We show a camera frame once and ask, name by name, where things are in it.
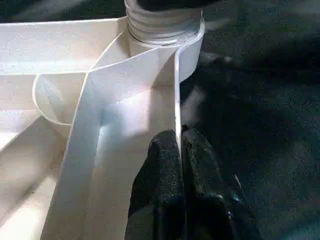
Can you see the white plastic table leg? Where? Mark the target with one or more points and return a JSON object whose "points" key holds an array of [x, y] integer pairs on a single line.
{"points": [[155, 27]]}

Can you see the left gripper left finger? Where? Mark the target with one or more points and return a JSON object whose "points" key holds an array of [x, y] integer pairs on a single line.
{"points": [[160, 195]]}

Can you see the black plastic mat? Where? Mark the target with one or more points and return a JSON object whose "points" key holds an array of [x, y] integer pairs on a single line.
{"points": [[262, 125]]}

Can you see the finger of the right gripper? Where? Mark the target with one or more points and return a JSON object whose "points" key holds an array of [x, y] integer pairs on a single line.
{"points": [[175, 3]]}

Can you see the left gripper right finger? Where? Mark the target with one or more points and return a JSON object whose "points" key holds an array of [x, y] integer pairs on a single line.
{"points": [[212, 205]]}

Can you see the white plastic table top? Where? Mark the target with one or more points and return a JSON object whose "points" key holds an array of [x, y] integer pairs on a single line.
{"points": [[50, 37]]}

